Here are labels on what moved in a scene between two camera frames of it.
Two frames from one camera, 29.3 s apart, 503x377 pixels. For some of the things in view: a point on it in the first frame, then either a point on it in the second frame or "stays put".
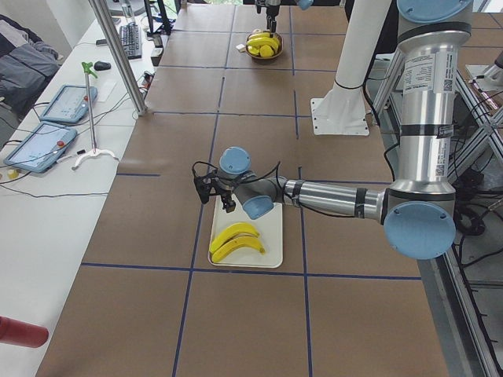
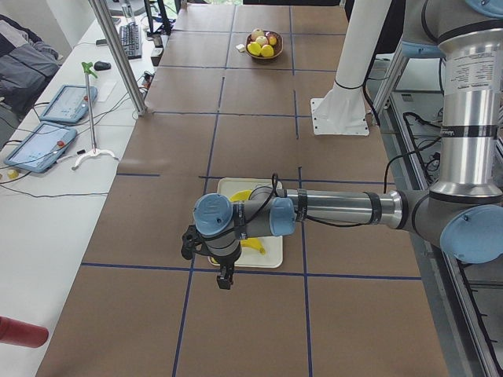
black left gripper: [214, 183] -> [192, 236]
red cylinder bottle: [18, 332] stays put
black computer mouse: [101, 65] stays put
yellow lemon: [266, 51] stays put
